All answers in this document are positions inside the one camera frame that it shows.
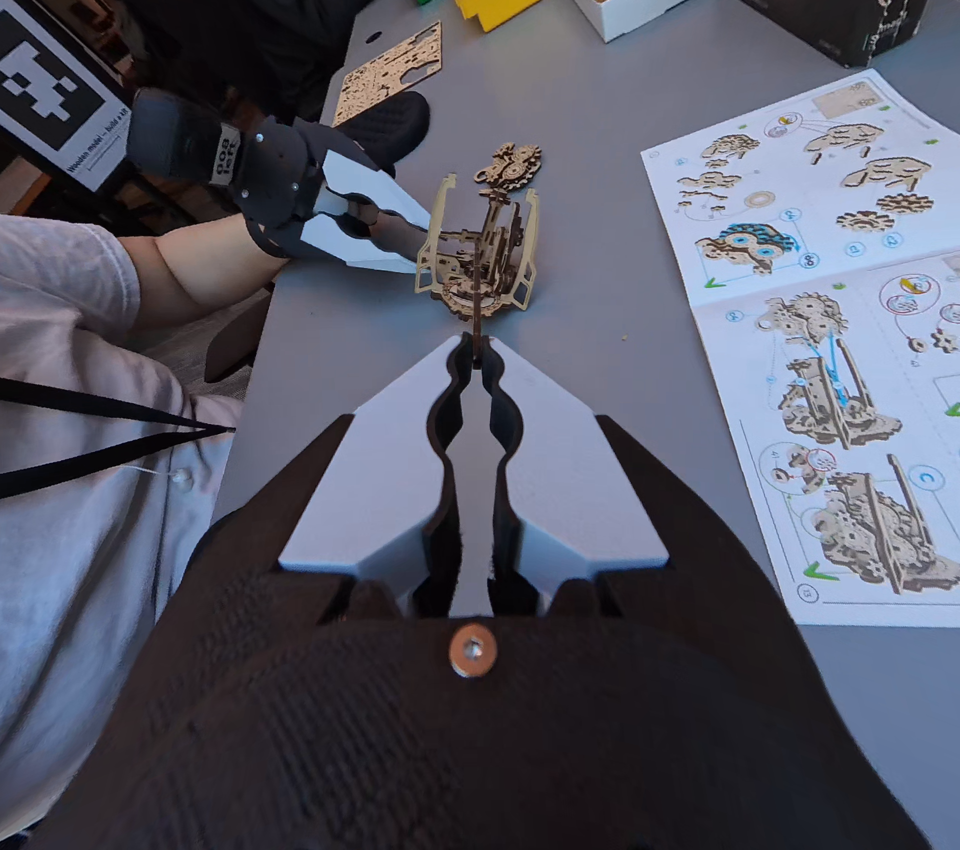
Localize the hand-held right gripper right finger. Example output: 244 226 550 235
482 337 670 579

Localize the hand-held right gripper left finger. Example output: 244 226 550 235
277 333 471 579

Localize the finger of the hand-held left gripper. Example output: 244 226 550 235
298 213 423 276
321 147 434 238

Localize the wooden mechanical model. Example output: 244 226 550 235
414 171 543 373

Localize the wooden gear assembly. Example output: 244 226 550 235
472 144 543 193

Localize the person's left forearm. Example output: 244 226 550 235
116 213 291 331

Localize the laser-cut wooden sheet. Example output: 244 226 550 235
332 21 445 129

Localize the assembly instruction booklet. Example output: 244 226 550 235
641 69 960 631

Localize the marker tag sign screen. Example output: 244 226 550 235
0 0 130 193

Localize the black drawstring cord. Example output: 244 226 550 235
0 378 239 502

